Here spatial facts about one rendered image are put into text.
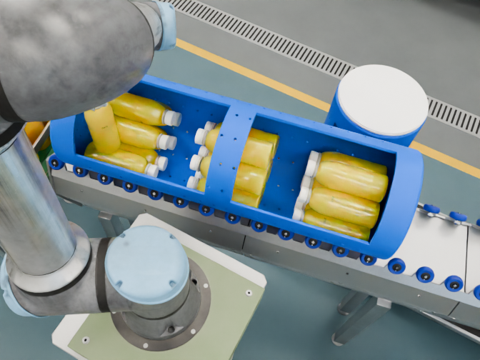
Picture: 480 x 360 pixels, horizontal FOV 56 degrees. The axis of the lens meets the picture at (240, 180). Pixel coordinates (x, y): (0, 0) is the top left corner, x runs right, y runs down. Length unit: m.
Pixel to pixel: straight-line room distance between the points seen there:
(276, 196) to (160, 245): 0.64
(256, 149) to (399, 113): 0.53
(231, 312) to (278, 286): 1.31
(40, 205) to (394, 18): 3.15
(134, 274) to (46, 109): 0.35
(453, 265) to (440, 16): 2.52
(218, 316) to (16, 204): 0.48
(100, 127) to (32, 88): 0.77
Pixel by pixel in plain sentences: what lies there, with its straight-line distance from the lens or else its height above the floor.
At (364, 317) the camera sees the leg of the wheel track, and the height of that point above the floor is 0.47.
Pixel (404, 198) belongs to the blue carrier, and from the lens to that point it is 1.06.
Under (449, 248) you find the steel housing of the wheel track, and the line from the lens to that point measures 1.41.
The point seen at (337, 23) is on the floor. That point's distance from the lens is 3.33.
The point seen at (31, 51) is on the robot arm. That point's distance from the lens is 0.37.
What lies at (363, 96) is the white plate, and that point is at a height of 1.04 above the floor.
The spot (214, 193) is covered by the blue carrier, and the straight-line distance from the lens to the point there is 1.08.
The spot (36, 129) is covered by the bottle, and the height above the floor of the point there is 1.00.
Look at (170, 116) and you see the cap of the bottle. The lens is 1.22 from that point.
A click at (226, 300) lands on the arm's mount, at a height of 1.21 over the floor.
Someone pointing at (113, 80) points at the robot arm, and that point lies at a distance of 0.41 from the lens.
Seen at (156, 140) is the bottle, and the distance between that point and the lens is 1.24.
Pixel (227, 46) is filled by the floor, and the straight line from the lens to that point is 3.04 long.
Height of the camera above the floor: 2.08
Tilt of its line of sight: 59 degrees down
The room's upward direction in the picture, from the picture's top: 7 degrees clockwise
